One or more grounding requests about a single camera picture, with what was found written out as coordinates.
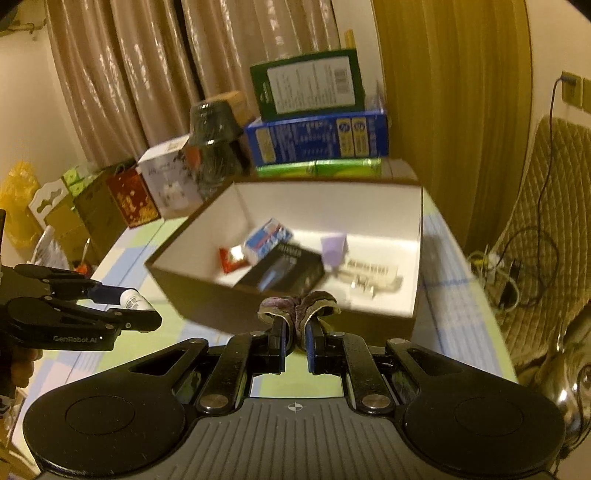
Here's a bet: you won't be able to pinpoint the checked cloth desktop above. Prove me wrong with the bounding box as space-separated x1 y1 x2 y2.
25 185 520 411

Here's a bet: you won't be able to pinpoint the wall socket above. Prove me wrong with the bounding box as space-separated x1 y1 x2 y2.
560 71 585 110

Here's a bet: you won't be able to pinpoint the white power strip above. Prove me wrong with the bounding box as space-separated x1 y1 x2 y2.
470 251 523 297

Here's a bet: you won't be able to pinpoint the dark glass jar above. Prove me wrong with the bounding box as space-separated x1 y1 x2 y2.
187 102 246 184

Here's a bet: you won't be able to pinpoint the clear box with blue label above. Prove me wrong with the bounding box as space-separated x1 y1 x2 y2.
242 219 294 265

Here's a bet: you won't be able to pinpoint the green tissue packs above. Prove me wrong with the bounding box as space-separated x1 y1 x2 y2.
62 165 94 195

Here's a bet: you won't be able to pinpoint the black box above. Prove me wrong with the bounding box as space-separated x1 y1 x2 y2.
233 244 327 294

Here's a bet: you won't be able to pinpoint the green box with white label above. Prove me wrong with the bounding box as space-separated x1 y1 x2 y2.
249 48 367 122

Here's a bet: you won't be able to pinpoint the plain brown carton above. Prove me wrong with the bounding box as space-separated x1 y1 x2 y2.
73 161 139 259

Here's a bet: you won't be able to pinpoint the brown velvet scrunchie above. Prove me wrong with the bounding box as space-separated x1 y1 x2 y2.
256 291 341 352

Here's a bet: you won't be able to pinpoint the beige curtain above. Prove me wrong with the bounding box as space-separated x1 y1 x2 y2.
44 0 356 168

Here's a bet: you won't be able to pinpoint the quilted chair cover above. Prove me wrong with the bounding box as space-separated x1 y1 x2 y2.
499 115 591 380

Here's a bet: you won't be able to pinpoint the brown curtain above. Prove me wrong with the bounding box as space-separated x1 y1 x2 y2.
372 0 533 252

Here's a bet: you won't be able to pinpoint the white printed box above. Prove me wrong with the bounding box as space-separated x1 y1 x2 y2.
137 135 206 220

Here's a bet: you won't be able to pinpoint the blue printed box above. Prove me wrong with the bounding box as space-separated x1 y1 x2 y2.
245 108 389 168

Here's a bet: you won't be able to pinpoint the brown cardboard box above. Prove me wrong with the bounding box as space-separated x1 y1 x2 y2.
144 178 426 344

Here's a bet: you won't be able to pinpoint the black cable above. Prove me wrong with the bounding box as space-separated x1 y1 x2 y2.
489 74 574 308

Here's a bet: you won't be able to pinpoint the person's left hand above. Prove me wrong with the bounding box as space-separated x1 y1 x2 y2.
9 348 43 391

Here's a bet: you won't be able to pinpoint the purple tube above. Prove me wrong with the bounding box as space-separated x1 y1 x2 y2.
320 233 348 271

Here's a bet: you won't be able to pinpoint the white plastic bag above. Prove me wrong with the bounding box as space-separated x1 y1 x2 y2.
32 226 71 274

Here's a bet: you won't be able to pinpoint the yellow plastic bag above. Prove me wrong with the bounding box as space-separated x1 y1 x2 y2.
0 161 42 250

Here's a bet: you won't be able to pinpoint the beige box with white cutout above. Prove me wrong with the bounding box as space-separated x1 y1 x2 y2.
28 175 93 260

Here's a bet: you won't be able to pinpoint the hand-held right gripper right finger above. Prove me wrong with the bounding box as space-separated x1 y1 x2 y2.
305 318 467 415

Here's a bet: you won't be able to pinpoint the shiny metal object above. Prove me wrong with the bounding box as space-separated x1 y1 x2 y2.
544 318 591 455

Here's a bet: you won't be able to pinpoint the green packet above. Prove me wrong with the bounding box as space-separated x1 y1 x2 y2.
256 161 317 179
316 158 383 179

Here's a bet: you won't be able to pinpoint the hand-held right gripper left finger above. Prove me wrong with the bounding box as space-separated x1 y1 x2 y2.
124 318 289 415

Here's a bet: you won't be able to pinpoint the red gift box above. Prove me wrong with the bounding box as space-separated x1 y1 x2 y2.
107 167 161 230

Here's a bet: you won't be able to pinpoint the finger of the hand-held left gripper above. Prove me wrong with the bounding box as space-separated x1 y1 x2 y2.
7 298 163 333
13 263 125 305

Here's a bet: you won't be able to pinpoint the red snack packet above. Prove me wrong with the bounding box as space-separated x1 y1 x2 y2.
218 246 251 274

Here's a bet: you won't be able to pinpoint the small white bottle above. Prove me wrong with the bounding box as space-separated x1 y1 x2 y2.
119 288 153 311

